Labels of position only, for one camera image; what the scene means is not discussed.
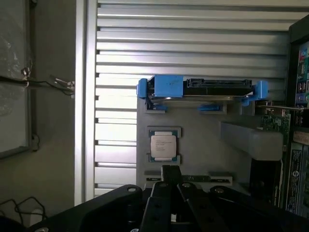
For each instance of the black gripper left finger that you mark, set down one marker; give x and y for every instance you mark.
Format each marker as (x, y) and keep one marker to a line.
(154, 205)

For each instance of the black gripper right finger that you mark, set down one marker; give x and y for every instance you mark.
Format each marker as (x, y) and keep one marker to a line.
(193, 205)

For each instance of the silver green CPU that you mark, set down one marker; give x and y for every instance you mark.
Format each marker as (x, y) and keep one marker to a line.
(163, 146)

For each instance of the grey parts rack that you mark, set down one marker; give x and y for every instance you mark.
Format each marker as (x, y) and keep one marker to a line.
(205, 145)

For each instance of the PC motherboard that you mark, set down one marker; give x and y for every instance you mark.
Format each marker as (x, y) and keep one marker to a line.
(300, 169)

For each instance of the green graphics card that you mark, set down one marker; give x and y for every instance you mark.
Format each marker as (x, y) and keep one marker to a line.
(275, 122)

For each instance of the white power strip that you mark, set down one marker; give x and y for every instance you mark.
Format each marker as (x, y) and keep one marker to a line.
(36, 217)

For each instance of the grey framed panel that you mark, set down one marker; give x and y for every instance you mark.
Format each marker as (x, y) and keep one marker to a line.
(14, 72)

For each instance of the black PC case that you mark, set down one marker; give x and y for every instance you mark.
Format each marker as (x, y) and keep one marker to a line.
(293, 26)

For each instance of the hard disk with blue bracket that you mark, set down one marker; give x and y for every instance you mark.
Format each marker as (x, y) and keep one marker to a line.
(169, 85)

